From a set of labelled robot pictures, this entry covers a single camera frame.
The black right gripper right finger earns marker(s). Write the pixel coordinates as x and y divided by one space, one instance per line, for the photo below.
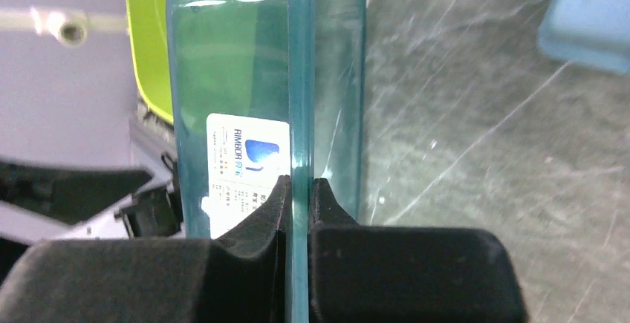
405 274

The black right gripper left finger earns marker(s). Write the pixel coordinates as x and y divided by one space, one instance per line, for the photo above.
239 277

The dark green basket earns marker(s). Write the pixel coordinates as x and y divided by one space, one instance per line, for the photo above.
262 88

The light blue perforated basket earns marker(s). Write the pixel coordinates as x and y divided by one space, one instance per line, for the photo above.
587 32

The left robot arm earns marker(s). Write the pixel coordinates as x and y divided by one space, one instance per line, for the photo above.
72 196

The lime green basket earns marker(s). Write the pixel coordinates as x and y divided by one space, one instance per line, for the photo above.
148 38

